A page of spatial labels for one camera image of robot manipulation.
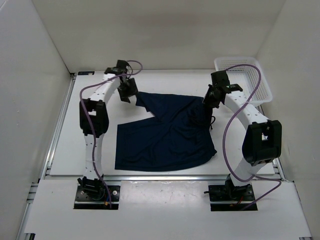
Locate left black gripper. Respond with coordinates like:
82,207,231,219
116,77,139,104

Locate navy blue shorts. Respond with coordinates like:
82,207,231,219
114,92,217,172

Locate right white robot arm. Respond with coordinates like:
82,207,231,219
203,70,282,200

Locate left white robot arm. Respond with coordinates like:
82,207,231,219
78,59,139,200

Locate white plastic mesh basket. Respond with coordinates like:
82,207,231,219
214,56,273,107

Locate black label strip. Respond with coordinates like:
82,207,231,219
77,71,95,76

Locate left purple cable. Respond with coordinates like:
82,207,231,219
79,59,144,208

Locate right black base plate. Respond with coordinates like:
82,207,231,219
203,184,258,212

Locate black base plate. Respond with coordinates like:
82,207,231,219
73,185,121,210
203,184,258,212

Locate aluminium front rail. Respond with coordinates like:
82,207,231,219
44,173,281,182

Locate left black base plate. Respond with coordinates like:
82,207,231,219
73,185,121,210

